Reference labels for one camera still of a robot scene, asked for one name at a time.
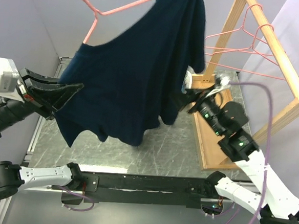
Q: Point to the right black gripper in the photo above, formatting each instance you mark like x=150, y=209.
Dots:
x=191, y=95

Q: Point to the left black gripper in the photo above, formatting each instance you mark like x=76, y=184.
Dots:
x=55, y=97

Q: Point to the navy blue t shirt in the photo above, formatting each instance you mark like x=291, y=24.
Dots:
x=128, y=82

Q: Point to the pink wire hanger front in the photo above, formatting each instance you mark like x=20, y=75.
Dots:
x=98, y=13

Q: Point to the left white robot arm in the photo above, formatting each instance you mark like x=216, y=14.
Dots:
x=15, y=178

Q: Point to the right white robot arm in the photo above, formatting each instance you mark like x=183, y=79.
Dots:
x=275, y=204

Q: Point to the white plastic basket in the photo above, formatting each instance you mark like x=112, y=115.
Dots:
x=188, y=80

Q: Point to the wooden clothes rack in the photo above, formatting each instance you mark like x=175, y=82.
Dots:
x=211, y=157

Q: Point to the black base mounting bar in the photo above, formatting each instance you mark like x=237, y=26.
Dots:
x=145, y=189

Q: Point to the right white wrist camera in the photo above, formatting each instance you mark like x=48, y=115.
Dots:
x=221, y=83

